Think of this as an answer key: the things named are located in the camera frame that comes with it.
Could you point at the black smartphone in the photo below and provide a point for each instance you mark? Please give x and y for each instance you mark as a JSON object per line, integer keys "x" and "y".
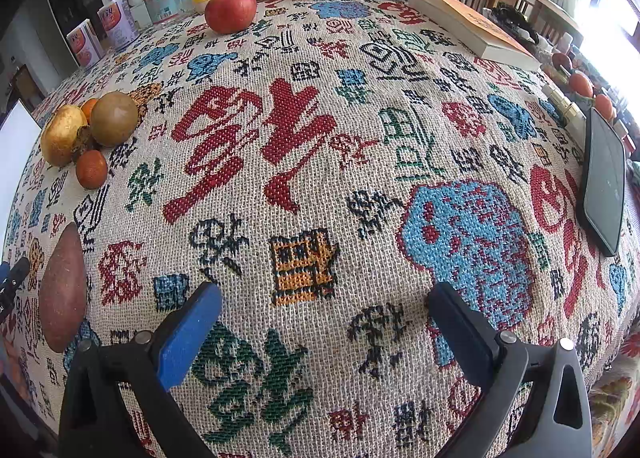
{"x": 604, "y": 182}

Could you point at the cream gold small boxes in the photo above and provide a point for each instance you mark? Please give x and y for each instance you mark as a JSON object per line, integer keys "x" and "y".
{"x": 562, "y": 107}

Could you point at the small yellow lid jar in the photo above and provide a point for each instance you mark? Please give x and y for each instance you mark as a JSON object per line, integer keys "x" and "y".
{"x": 205, "y": 0}

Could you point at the pink white tin can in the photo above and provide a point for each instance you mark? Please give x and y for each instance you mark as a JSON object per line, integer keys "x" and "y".
{"x": 118, "y": 22}
{"x": 85, "y": 45}

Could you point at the small red apple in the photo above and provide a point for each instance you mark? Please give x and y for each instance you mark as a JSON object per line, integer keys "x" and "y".
{"x": 561, "y": 60}

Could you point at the reddish sweet potato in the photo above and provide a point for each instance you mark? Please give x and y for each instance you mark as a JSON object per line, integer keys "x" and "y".
{"x": 62, "y": 288}

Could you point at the yellow onion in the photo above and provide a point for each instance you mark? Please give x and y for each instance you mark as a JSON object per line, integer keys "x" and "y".
{"x": 61, "y": 136}

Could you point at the patterned woven tablecloth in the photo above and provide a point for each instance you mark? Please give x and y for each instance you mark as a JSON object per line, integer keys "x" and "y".
{"x": 320, "y": 147}

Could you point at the orange cover book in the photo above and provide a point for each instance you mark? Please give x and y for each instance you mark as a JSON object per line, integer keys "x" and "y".
{"x": 470, "y": 22}

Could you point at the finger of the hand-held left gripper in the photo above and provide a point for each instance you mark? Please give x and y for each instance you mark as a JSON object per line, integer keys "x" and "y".
{"x": 15, "y": 278}

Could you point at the round olive-brown fruit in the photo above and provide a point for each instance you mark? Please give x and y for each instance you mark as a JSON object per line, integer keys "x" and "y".
{"x": 114, "y": 118}

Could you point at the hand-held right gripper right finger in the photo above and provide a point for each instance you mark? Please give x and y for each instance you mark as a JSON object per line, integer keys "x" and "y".
{"x": 465, "y": 338}

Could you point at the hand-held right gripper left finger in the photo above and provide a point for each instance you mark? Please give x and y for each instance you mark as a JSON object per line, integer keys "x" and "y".
{"x": 190, "y": 338}

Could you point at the small orange tangerine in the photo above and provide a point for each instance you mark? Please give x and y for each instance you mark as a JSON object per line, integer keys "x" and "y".
{"x": 604, "y": 106}
{"x": 89, "y": 108}
{"x": 92, "y": 169}
{"x": 581, "y": 85}

